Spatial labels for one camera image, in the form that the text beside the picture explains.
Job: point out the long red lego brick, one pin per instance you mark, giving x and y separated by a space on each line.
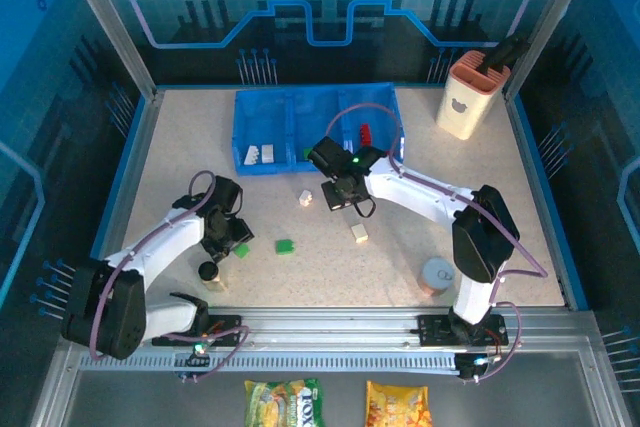
366 133

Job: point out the long white lego brick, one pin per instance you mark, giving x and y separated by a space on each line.
250 156

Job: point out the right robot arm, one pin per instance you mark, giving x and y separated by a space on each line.
425 194

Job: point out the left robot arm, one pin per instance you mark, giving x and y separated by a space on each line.
160 247

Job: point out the glass jar with black lid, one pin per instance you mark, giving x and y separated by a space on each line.
209 272

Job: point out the small white lego brick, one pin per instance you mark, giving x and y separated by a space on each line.
305 198

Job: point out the blue three-compartment bin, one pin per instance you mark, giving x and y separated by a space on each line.
270 112

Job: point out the cream pink knife holder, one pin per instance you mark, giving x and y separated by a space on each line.
465 107

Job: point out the metal tin can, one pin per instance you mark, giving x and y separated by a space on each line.
437 274

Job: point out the green yellow snack bag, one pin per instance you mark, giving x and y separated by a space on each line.
282 404

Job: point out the orange yellow snack bag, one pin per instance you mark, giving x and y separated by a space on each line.
397 407

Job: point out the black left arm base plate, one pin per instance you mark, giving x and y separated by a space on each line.
225 329

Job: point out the aluminium mounting rail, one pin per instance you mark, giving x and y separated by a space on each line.
325 327

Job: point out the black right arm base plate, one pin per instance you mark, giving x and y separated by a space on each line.
435 329

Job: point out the aluminium frame post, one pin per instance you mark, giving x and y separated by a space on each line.
115 22
547 22

